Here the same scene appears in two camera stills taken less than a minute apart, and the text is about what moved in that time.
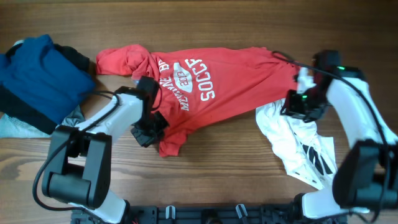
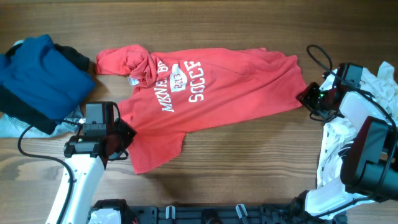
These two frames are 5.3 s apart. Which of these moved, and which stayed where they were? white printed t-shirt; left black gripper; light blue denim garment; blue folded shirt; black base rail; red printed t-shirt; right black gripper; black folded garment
Moved: right black gripper; white printed t-shirt; left black gripper; red printed t-shirt
Stayed: black base rail; blue folded shirt; black folded garment; light blue denim garment
